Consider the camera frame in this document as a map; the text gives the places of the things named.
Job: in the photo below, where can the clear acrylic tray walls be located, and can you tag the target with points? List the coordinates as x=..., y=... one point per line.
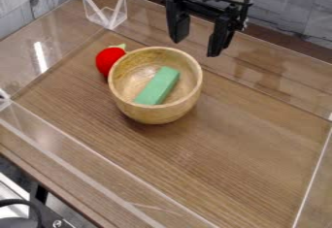
x=153, y=137

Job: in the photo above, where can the black table leg bracket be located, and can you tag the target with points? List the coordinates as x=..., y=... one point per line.
x=56, y=214

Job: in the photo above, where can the clear acrylic corner bracket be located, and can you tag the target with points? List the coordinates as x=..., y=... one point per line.
x=106, y=17

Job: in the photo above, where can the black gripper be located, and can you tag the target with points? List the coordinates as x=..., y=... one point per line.
x=178, y=19

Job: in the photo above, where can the wooden bowl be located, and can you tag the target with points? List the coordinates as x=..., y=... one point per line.
x=134, y=70

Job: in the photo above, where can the red felt fruit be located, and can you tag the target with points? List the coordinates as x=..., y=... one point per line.
x=107, y=57

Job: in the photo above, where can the green rectangular block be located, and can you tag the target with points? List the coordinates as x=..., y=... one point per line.
x=158, y=87

